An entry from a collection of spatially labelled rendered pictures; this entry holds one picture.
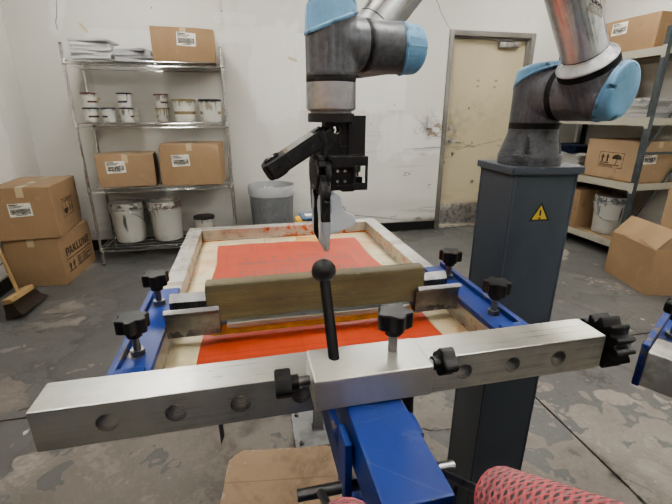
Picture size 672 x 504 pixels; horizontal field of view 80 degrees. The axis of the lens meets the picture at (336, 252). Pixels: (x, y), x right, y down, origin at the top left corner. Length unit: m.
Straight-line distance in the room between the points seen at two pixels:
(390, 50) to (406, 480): 0.55
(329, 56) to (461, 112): 4.42
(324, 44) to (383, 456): 0.51
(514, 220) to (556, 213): 0.11
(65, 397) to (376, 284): 0.47
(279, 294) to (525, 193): 0.66
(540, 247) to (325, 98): 0.73
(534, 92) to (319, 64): 0.61
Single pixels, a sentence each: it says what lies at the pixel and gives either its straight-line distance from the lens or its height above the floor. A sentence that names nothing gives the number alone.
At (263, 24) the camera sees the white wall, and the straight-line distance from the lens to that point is 4.40.
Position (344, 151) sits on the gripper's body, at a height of 1.26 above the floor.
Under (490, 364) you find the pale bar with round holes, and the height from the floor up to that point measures 1.02.
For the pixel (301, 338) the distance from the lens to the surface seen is 0.71.
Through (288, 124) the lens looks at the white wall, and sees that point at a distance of 4.35.
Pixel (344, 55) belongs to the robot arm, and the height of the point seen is 1.40.
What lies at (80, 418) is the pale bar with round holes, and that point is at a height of 1.03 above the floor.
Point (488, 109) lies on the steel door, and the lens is 5.17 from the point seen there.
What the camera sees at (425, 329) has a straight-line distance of 0.75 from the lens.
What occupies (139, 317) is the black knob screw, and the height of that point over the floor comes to 1.06.
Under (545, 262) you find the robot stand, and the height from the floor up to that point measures 0.96.
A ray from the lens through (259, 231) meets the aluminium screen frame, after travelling 1.26.
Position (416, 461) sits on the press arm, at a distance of 0.39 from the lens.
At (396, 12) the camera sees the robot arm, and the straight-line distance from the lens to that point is 0.84.
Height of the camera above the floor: 1.32
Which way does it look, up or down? 19 degrees down
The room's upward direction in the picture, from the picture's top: straight up
